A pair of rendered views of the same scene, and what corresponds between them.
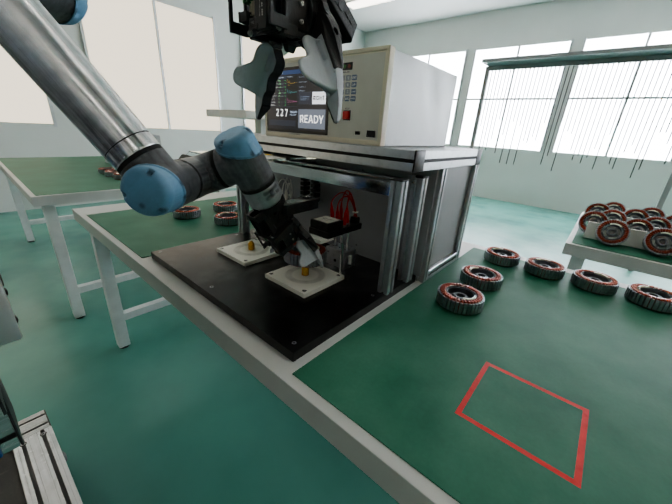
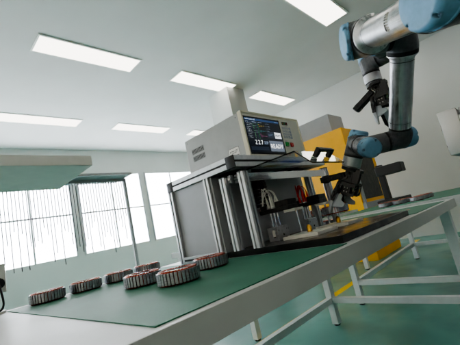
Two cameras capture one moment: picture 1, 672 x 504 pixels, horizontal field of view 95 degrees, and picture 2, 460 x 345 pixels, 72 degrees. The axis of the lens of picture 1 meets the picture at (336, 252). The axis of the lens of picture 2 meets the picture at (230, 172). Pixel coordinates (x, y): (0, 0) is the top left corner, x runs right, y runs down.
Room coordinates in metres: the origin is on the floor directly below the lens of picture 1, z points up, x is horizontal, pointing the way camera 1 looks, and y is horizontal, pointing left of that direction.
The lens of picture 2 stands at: (1.07, 1.50, 0.86)
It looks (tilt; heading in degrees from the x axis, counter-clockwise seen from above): 10 degrees up; 274
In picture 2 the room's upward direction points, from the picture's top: 13 degrees counter-clockwise
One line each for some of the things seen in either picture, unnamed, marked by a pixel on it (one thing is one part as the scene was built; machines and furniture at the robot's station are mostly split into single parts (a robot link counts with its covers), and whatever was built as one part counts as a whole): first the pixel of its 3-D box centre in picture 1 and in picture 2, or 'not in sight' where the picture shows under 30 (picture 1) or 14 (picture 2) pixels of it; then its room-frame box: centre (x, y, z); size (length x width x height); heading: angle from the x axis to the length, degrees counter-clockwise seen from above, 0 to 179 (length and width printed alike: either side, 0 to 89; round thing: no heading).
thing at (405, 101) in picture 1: (359, 106); (246, 149); (1.06, -0.04, 1.22); 0.44 x 0.39 x 0.20; 50
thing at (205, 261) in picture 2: (228, 218); (210, 261); (1.25, 0.46, 0.77); 0.11 x 0.11 x 0.04
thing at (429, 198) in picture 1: (336, 202); (268, 205); (1.02, 0.01, 0.92); 0.66 x 0.01 x 0.30; 50
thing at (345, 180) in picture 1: (303, 172); (290, 174); (0.90, 0.11, 1.03); 0.62 x 0.01 x 0.03; 50
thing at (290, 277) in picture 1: (305, 276); (339, 223); (0.74, 0.08, 0.78); 0.15 x 0.15 x 0.01; 50
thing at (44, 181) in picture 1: (114, 213); not in sight; (2.49, 1.88, 0.37); 1.85 x 1.10 x 0.75; 50
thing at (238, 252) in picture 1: (251, 250); (310, 233); (0.90, 0.26, 0.78); 0.15 x 0.15 x 0.01; 50
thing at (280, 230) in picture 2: not in sight; (278, 233); (1.01, 0.17, 0.80); 0.07 x 0.05 x 0.06; 50
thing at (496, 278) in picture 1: (480, 277); not in sight; (0.82, -0.43, 0.77); 0.11 x 0.11 x 0.04
